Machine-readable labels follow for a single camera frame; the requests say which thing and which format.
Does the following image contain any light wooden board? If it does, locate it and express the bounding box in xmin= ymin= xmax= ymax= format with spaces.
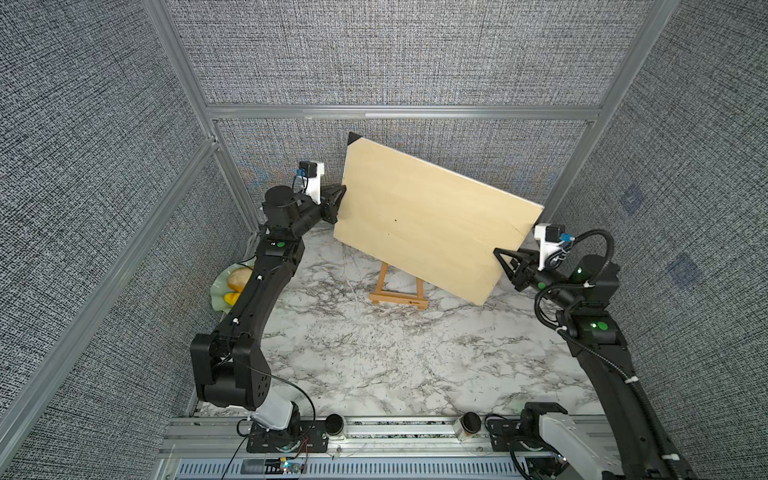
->
xmin=334 ymin=133 xmax=543 ymax=305

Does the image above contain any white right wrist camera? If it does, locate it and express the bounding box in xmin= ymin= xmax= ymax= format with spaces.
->
xmin=533 ymin=223 xmax=575 ymax=271

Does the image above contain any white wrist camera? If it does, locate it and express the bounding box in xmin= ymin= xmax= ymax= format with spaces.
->
xmin=293 ymin=161 xmax=325 ymax=204
xmin=533 ymin=223 xmax=575 ymax=271

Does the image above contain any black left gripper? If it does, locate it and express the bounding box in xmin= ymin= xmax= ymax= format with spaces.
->
xmin=291 ymin=184 xmax=349 ymax=243

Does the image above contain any aluminium enclosure frame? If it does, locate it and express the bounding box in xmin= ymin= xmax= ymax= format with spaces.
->
xmin=1 ymin=1 xmax=675 ymax=453

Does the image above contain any brown bread roll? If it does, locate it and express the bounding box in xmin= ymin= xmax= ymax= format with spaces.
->
xmin=227 ymin=267 xmax=253 ymax=293

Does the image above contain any left silver knob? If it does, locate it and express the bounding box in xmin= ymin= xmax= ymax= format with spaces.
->
xmin=324 ymin=413 xmax=347 ymax=439

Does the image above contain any silver knob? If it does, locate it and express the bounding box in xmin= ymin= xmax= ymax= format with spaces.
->
xmin=324 ymin=413 xmax=347 ymax=439
xmin=452 ymin=412 xmax=483 ymax=442

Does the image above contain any yellow toy fruit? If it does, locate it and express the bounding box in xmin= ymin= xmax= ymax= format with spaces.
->
xmin=223 ymin=291 xmax=241 ymax=306

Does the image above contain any green plate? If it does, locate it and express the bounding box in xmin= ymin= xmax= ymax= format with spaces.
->
xmin=209 ymin=262 xmax=253 ymax=313

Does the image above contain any green circuit board left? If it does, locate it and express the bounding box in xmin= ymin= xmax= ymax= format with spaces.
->
xmin=279 ymin=457 xmax=305 ymax=475

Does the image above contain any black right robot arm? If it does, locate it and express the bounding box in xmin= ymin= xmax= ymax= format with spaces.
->
xmin=493 ymin=245 xmax=696 ymax=479

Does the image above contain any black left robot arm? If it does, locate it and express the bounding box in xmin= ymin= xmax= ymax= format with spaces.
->
xmin=190 ymin=185 xmax=346 ymax=441

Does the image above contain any right silver knob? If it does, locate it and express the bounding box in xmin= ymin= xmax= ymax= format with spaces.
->
xmin=452 ymin=412 xmax=483 ymax=442

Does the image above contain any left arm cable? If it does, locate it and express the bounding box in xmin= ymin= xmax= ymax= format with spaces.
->
xmin=218 ymin=353 xmax=318 ymax=480

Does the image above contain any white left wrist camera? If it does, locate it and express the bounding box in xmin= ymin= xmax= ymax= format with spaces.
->
xmin=293 ymin=161 xmax=325 ymax=204

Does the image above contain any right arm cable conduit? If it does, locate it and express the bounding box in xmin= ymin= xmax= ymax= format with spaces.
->
xmin=509 ymin=229 xmax=691 ymax=480

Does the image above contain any small wooden easel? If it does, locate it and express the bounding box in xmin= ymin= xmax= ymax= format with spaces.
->
xmin=368 ymin=262 xmax=429 ymax=311

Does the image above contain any aluminium front rail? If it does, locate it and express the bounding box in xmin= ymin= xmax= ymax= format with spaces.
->
xmin=150 ymin=415 xmax=579 ymax=479

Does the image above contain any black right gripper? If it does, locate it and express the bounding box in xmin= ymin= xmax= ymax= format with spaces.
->
xmin=494 ymin=247 xmax=580 ymax=317

